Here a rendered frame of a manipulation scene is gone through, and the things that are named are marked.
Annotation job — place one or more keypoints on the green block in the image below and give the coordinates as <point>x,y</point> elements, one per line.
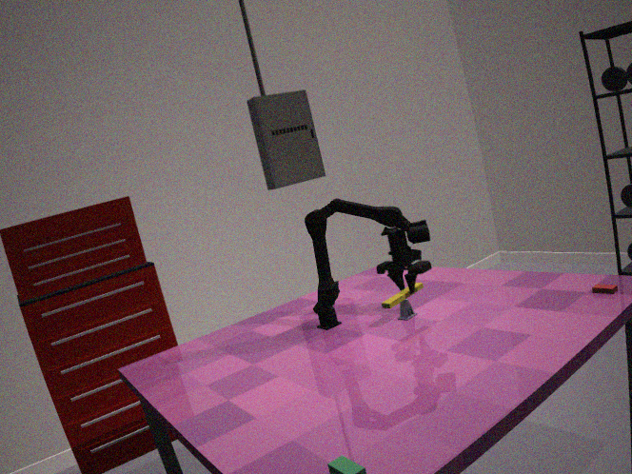
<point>342,465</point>

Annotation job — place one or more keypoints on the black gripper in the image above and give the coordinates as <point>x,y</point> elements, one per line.
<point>400,262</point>

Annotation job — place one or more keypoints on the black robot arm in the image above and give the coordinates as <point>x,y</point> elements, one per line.
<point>328,290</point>

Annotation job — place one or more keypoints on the yellow bar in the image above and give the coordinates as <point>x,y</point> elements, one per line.
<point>400,296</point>

